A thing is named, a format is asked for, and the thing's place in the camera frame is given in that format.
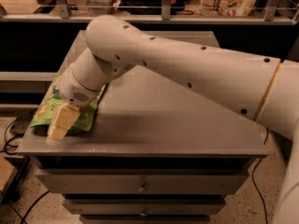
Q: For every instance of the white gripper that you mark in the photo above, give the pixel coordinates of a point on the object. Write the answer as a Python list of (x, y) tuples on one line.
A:
[(74, 91)]

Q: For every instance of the green rice chip bag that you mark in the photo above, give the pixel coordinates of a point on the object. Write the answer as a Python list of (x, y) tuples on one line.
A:
[(45, 115)]

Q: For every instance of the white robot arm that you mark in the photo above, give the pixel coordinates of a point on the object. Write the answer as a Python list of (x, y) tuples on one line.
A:
[(263, 89)]

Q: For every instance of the black bag background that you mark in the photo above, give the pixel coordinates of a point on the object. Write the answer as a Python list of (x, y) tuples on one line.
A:
[(150, 7)]

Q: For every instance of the top drawer with knob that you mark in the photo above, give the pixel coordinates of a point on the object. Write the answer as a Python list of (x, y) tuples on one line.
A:
[(108, 182)]

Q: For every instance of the drawer with knob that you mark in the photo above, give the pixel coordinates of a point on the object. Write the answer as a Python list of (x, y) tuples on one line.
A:
[(144, 207), (108, 182)]

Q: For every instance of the grey drawer cabinet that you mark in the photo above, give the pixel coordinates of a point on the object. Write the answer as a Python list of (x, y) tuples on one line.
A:
[(147, 123)]

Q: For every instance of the metal railing shelf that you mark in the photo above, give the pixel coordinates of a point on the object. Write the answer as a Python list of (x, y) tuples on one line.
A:
[(274, 12)]

